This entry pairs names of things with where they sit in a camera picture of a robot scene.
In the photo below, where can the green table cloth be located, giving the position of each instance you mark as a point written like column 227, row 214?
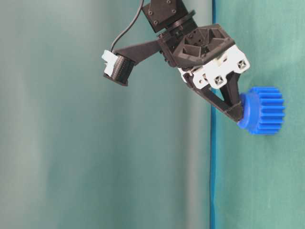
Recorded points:
column 260, row 179

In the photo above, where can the blue small gear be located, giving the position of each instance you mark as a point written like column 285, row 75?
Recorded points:
column 263, row 111

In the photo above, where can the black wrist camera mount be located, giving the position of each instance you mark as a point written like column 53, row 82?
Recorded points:
column 119, row 64

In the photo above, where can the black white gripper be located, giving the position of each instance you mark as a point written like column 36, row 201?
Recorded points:
column 208, row 57

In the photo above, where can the grey backdrop sheet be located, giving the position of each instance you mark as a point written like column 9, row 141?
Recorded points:
column 78, row 151

